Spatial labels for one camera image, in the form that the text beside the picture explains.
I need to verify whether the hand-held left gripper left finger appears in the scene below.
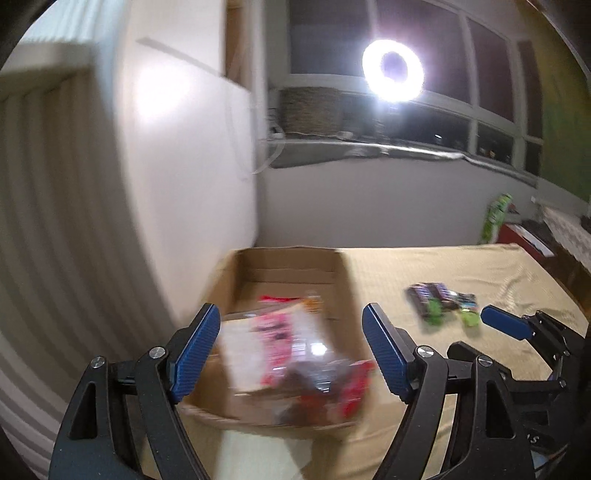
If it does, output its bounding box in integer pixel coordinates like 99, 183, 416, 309
53, 303, 222, 480

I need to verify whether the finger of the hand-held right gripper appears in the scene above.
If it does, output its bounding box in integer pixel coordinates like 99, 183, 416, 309
446, 342, 562, 394
480, 305, 590, 391

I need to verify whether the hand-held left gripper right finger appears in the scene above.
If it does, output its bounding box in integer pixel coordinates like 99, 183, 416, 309
361, 303, 537, 480

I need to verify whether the clear packet with red print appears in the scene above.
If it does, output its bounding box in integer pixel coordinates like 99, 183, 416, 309
276, 357, 376, 428

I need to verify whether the bread packet with pink label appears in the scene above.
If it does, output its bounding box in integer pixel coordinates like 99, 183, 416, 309
221, 293, 334, 398

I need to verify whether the red cardboard box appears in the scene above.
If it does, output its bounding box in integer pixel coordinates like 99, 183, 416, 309
496, 221, 556, 269

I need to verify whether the green paper bag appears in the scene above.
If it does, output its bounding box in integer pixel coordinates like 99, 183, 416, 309
479, 192, 513, 245

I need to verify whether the white lace tablecloth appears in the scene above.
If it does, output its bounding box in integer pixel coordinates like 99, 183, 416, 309
539, 205, 591, 274

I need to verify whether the white wardrobe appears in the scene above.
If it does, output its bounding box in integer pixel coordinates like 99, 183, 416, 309
110, 0, 260, 298

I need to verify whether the window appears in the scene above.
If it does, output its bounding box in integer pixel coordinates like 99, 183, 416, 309
285, 0, 546, 177

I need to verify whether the white cable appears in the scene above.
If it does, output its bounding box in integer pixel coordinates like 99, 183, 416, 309
225, 99, 283, 182

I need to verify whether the green wall poster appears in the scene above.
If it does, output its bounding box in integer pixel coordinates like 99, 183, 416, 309
526, 0, 591, 205

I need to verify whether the ring light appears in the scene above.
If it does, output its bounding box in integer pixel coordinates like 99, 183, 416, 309
361, 39, 425, 103

